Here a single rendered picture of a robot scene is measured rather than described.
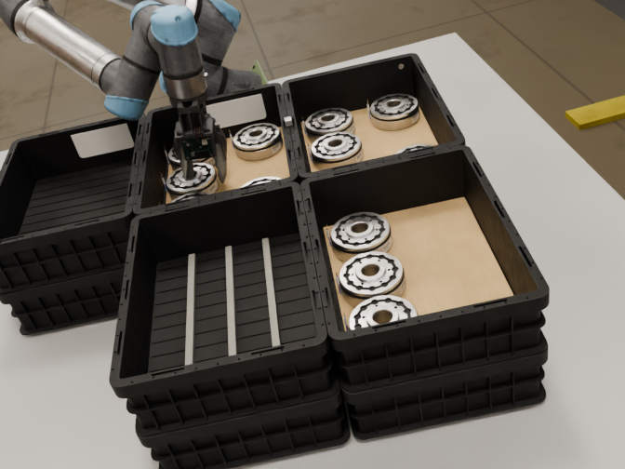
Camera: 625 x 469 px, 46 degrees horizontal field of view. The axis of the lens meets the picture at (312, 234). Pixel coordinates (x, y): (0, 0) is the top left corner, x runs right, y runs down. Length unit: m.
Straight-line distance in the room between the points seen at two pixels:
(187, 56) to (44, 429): 0.68
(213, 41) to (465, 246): 0.86
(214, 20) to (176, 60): 0.48
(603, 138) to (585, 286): 1.75
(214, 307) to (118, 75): 0.49
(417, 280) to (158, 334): 0.42
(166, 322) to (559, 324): 0.65
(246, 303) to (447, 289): 0.33
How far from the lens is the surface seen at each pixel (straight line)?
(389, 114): 1.58
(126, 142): 1.70
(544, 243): 1.46
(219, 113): 1.65
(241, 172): 1.54
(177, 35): 1.32
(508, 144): 1.74
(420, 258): 1.23
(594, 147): 3.02
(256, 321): 1.19
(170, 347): 1.20
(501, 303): 1.00
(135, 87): 1.44
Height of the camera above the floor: 1.63
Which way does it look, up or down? 37 degrees down
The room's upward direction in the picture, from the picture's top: 13 degrees counter-clockwise
